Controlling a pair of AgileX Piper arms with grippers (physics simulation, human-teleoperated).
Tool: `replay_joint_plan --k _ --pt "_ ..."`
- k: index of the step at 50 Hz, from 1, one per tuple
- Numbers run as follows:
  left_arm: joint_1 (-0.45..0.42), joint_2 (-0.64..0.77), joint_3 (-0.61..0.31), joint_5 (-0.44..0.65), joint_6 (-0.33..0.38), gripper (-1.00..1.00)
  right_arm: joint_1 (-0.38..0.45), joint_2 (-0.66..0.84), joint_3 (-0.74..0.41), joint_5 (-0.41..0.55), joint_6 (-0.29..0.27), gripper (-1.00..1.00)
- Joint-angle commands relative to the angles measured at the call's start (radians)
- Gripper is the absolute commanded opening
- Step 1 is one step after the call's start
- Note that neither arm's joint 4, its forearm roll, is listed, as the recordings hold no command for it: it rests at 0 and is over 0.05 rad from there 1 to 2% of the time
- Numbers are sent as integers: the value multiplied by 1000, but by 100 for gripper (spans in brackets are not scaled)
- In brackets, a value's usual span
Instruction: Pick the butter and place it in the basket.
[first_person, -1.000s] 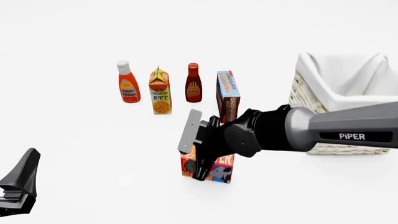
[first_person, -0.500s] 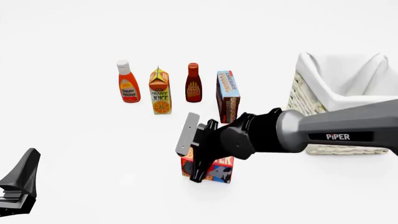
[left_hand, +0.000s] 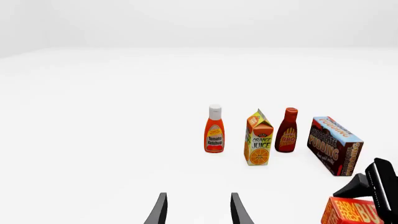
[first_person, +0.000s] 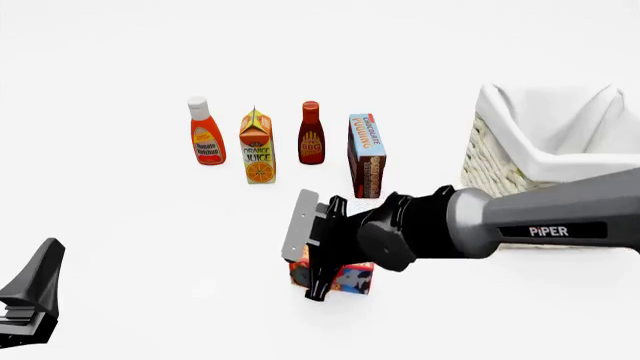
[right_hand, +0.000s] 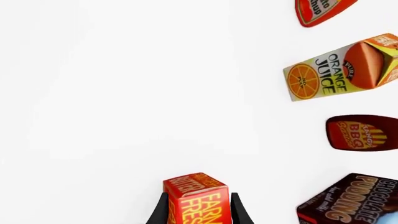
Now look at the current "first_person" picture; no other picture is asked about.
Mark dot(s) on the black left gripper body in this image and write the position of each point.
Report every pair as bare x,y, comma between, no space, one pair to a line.
22,326

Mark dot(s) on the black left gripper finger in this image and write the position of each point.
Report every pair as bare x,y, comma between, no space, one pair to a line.
41,277

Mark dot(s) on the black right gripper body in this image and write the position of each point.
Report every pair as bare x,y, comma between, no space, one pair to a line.
336,228

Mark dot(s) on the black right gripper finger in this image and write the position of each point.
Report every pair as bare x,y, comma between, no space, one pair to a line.
321,279

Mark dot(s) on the printed butter box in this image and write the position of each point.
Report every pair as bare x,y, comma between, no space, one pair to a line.
356,279

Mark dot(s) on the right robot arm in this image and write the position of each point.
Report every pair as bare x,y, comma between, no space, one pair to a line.
550,208

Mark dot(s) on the woven basket with white liner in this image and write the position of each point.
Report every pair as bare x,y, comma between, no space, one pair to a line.
545,127

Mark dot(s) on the chocolate pudding box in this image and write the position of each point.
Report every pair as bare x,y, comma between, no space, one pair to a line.
367,150

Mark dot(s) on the dark red BBQ sauce bottle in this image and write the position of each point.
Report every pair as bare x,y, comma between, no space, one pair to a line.
311,144

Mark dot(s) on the orange juice carton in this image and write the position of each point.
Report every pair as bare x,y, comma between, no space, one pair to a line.
258,157

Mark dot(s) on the red tomato ketchup bottle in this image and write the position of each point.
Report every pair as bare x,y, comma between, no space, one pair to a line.
208,144

